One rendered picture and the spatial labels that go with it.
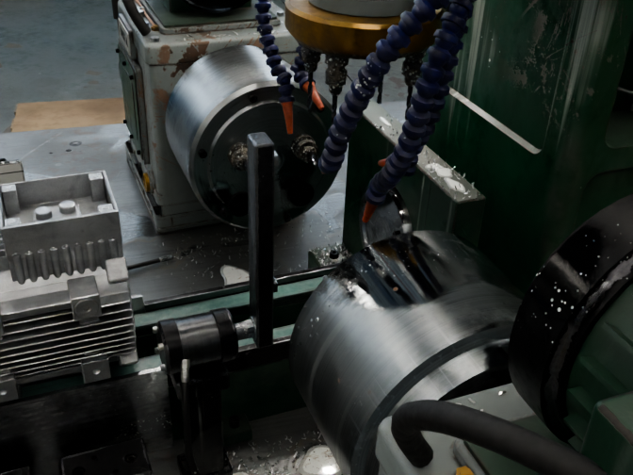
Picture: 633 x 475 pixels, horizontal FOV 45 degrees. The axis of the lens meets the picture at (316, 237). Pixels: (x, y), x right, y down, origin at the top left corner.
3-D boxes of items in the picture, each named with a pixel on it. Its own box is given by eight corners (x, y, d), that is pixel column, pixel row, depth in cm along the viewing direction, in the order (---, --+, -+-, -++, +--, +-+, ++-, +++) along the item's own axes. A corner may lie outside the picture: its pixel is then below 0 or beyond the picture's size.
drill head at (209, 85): (277, 137, 154) (278, 11, 140) (350, 229, 125) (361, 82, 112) (152, 154, 146) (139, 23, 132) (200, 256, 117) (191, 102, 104)
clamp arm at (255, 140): (270, 329, 91) (270, 129, 77) (279, 345, 88) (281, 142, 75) (241, 335, 89) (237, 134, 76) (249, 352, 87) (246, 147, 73)
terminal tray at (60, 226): (110, 221, 95) (104, 168, 91) (125, 267, 87) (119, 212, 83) (8, 237, 91) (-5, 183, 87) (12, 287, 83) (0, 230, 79)
